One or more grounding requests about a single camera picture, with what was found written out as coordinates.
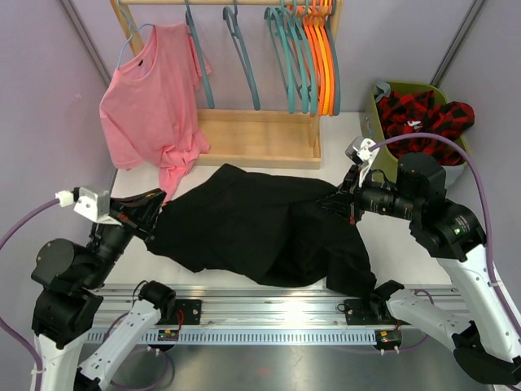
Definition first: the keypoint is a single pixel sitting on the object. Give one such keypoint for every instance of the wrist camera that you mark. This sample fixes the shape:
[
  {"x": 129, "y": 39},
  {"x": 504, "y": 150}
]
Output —
[
  {"x": 91, "y": 203},
  {"x": 362, "y": 152}
]

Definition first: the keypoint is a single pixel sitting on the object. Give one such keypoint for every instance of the aluminium corner profile right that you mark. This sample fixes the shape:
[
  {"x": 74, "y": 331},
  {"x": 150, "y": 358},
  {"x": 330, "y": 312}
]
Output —
[{"x": 468, "y": 22}]

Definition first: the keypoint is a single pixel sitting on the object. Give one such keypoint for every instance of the aluminium corner profile left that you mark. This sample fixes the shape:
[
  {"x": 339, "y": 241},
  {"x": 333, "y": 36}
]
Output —
[{"x": 79, "y": 28}]

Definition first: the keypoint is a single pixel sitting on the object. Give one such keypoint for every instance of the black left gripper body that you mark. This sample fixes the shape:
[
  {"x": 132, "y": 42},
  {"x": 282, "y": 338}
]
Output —
[{"x": 129, "y": 216}]

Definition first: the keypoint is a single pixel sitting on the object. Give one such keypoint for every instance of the light blue wire hanger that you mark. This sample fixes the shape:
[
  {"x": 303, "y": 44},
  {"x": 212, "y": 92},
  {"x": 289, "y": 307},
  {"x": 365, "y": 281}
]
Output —
[{"x": 133, "y": 38}]

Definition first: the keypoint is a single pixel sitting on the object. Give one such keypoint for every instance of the wooden rack frame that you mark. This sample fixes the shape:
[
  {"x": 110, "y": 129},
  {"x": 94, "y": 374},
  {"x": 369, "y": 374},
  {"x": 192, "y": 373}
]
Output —
[{"x": 266, "y": 139}]

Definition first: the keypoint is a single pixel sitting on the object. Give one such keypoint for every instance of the orange plastic hanger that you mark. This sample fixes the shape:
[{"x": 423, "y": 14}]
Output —
[{"x": 306, "y": 18}]

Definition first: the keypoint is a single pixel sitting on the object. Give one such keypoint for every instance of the wooden clothes rail rod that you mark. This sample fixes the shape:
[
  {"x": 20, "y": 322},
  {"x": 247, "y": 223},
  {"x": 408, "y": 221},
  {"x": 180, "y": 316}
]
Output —
[{"x": 225, "y": 2}]

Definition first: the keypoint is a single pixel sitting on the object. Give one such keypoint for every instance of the aluminium corner profile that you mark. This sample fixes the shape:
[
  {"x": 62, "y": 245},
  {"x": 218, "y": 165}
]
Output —
[
  {"x": 79, "y": 28},
  {"x": 468, "y": 22}
]

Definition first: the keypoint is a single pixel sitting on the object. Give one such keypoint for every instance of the yellow plastic hanger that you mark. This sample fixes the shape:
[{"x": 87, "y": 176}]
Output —
[{"x": 322, "y": 9}]

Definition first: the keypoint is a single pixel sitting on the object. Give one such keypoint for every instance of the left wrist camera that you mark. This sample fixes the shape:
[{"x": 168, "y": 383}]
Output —
[{"x": 91, "y": 203}]

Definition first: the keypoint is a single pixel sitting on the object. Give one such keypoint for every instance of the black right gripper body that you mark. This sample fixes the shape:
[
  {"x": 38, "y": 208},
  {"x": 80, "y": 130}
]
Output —
[{"x": 362, "y": 197}]

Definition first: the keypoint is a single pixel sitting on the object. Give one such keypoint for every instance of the white slotted cable duct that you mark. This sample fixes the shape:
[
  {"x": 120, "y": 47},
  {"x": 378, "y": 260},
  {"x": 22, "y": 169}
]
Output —
[{"x": 221, "y": 336}]

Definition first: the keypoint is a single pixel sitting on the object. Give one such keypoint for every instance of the green plastic basket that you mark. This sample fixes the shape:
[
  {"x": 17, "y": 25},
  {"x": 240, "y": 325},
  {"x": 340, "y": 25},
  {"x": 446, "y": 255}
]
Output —
[{"x": 372, "y": 128}]

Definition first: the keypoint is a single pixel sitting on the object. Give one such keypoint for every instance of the red black plaid shirt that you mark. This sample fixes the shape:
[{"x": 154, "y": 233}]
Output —
[{"x": 419, "y": 113}]

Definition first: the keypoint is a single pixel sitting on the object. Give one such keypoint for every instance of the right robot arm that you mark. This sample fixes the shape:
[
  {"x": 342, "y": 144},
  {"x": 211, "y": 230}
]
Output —
[{"x": 485, "y": 344}]

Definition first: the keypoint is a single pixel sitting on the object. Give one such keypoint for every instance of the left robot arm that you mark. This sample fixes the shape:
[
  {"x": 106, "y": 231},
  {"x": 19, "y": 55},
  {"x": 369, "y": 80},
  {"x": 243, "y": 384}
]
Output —
[{"x": 69, "y": 275}]

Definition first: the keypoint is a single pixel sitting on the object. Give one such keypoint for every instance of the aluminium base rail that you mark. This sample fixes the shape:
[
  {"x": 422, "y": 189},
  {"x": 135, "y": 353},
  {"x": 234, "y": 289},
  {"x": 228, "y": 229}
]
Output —
[{"x": 261, "y": 307}]

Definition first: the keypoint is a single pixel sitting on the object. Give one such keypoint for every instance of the pink t-shirt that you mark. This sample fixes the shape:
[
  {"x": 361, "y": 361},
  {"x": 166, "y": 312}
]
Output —
[{"x": 149, "y": 112}]

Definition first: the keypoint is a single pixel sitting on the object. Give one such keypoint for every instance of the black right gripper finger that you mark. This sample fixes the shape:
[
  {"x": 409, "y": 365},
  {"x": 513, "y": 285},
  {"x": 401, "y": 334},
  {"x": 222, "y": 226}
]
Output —
[
  {"x": 342, "y": 210},
  {"x": 338, "y": 197}
]

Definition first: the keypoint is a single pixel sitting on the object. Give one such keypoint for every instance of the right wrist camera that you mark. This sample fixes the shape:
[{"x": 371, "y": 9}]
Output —
[{"x": 362, "y": 152}]

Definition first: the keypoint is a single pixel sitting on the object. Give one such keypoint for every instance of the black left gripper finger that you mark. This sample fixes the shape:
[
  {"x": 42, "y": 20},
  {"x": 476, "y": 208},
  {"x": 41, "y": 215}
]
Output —
[
  {"x": 149, "y": 197},
  {"x": 148, "y": 216}
]

